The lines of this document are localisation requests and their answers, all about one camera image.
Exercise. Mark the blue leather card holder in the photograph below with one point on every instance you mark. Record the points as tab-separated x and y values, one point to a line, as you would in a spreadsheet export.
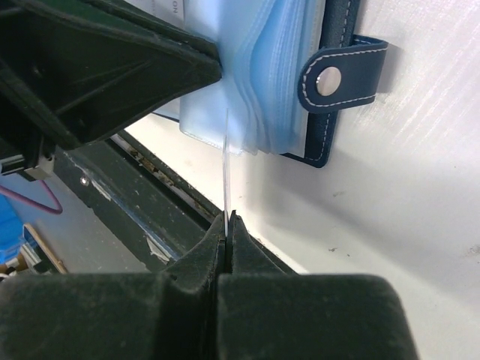
288	69

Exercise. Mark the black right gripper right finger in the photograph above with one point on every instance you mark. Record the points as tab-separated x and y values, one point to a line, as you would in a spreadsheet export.
266	313

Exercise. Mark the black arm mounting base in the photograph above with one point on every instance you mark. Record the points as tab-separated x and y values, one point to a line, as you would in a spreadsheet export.
149	208

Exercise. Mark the silver card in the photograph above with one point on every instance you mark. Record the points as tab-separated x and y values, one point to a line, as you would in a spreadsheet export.
226	175
166	9

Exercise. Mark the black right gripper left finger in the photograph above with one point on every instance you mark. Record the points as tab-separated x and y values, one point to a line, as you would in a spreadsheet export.
168	314

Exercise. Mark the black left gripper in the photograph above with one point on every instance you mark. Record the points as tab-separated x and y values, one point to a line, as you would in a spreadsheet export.
76	72

